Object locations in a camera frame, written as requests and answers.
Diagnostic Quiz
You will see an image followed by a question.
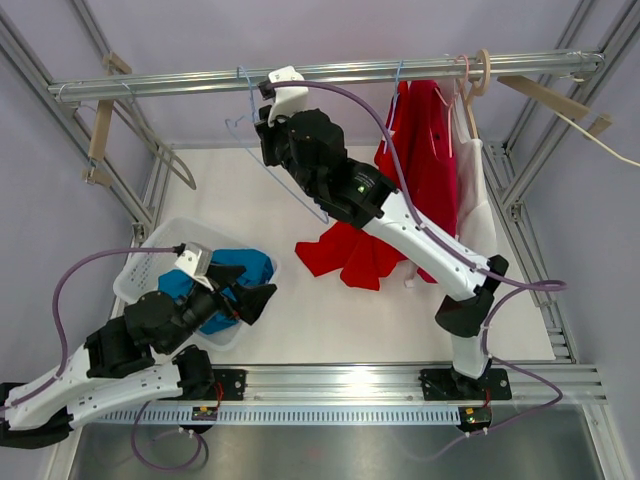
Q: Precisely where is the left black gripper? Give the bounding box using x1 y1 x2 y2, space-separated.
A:
162 264 277 355

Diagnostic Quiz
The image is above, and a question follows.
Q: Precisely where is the blue t shirt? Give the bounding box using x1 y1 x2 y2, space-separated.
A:
158 249 275 335

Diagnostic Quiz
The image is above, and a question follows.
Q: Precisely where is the light blue hanger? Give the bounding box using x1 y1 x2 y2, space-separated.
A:
383 59 404 154
224 64 331 225

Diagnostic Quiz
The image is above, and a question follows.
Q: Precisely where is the magenta t shirt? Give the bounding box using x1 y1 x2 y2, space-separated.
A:
399 78 460 285

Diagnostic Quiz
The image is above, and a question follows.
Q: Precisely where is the pink wire hanger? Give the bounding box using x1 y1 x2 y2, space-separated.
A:
436 55 470 158

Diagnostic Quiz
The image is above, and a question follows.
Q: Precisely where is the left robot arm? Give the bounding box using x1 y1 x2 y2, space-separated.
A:
1 264 277 450

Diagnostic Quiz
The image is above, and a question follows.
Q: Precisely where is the grey plastic hanger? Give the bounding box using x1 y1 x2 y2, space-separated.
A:
114 82 197 190

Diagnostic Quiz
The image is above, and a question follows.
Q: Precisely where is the left beige clip hanger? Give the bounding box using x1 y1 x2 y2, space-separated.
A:
83 51 132 188

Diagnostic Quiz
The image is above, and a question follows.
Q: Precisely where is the beige clip hanger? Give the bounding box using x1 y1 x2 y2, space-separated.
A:
83 51 132 188
497 75 613 138

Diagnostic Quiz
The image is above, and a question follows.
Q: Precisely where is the white t shirt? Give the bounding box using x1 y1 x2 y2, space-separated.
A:
452 107 498 258

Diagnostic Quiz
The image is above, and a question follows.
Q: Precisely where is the beige wooden hanger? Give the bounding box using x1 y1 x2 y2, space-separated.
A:
459 49 491 139

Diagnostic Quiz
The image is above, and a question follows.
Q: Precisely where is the right beige clip hanger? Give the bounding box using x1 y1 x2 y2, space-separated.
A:
497 75 613 138

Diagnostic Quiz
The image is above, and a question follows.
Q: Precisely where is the white plastic laundry basket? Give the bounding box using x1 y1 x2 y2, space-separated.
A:
113 217 278 354

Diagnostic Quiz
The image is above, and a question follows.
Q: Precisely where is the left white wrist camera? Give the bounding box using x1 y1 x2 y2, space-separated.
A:
174 242 213 280

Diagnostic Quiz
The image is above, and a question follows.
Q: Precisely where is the white slotted cable duct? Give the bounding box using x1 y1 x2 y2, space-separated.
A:
97 405 461 426

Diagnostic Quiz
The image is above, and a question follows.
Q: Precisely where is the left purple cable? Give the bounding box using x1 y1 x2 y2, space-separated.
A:
0 244 181 416

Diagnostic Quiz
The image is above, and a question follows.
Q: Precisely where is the purple cable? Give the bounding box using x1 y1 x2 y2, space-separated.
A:
0 244 181 416
259 81 569 416

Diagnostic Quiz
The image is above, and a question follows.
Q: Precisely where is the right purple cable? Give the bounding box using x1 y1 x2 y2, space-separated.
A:
259 81 569 416

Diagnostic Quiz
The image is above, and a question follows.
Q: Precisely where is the silver clothes rail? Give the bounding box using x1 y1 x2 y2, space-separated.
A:
47 50 605 103

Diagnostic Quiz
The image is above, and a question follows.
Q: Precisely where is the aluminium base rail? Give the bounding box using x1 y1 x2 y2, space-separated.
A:
238 362 607 405

